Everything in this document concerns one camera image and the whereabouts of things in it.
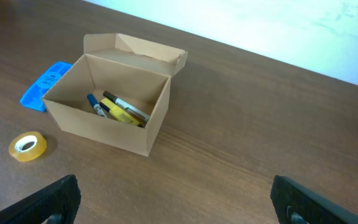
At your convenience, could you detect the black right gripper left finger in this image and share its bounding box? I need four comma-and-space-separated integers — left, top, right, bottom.
0, 174, 81, 224

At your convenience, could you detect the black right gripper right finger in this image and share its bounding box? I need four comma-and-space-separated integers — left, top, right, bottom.
270, 175, 358, 224

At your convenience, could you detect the yellow tape roll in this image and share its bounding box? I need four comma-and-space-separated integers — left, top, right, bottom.
9, 131, 47, 162

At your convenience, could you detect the yellow highlighter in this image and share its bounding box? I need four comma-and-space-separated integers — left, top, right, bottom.
99, 98, 143, 128

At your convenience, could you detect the blue whiteboard marker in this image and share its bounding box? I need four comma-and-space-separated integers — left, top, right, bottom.
87, 94, 108, 118

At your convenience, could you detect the black whiteboard marker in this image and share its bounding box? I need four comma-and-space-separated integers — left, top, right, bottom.
103, 91, 150, 122

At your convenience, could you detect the cardboard box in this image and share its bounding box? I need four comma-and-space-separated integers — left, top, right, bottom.
42, 34, 188, 156

